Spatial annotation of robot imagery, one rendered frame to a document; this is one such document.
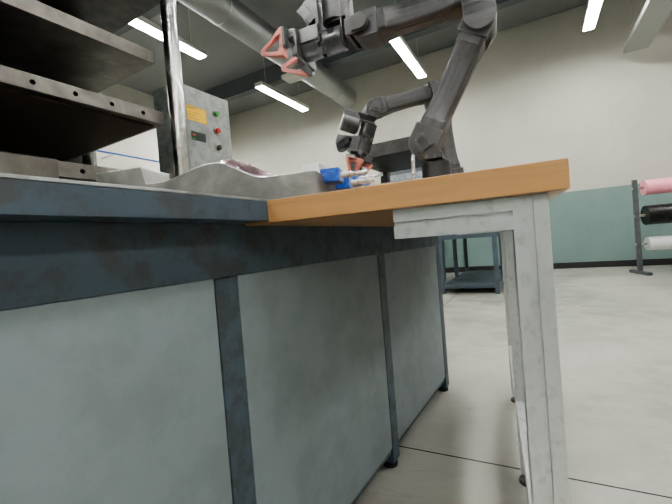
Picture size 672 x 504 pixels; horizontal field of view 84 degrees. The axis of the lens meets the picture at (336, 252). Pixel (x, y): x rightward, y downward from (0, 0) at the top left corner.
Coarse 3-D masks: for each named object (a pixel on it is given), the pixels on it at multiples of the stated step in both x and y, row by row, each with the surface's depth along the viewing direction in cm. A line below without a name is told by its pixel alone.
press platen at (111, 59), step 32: (0, 0) 108; (32, 0) 115; (0, 32) 122; (32, 32) 123; (64, 32) 125; (96, 32) 131; (0, 64) 141; (32, 64) 143; (64, 64) 144; (96, 64) 146; (128, 64) 148
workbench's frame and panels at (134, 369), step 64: (0, 192) 34; (64, 192) 38; (128, 192) 44; (0, 256) 37; (64, 256) 42; (128, 256) 48; (192, 256) 57; (256, 256) 69; (320, 256) 87; (384, 256) 120; (0, 320) 37; (64, 320) 42; (128, 320) 48; (192, 320) 56; (256, 320) 68; (320, 320) 86; (384, 320) 116; (0, 384) 37; (64, 384) 42; (128, 384) 48; (192, 384) 56; (256, 384) 67; (320, 384) 84; (384, 384) 114; (448, 384) 174; (0, 448) 37; (64, 448) 41; (128, 448) 47; (192, 448) 55; (256, 448) 66; (320, 448) 83; (384, 448) 111
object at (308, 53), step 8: (296, 32) 89; (320, 32) 89; (296, 40) 89; (320, 40) 89; (296, 48) 89; (304, 48) 90; (312, 48) 90; (320, 48) 89; (296, 56) 91; (304, 56) 92; (312, 56) 91; (320, 56) 91; (328, 56) 92; (312, 64) 96
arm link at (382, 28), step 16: (416, 0) 80; (432, 0) 79; (448, 0) 77; (464, 0) 75; (480, 0) 74; (368, 16) 84; (384, 16) 82; (400, 16) 82; (416, 16) 81; (432, 16) 80; (448, 16) 80; (464, 16) 75; (480, 16) 74; (368, 32) 84; (384, 32) 84; (400, 32) 85; (496, 32) 81; (368, 48) 90
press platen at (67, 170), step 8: (64, 168) 117; (72, 168) 119; (80, 168) 121; (88, 168) 123; (96, 168) 125; (104, 168) 127; (112, 168) 130; (64, 176) 117; (72, 176) 119; (80, 176) 121; (88, 176) 123
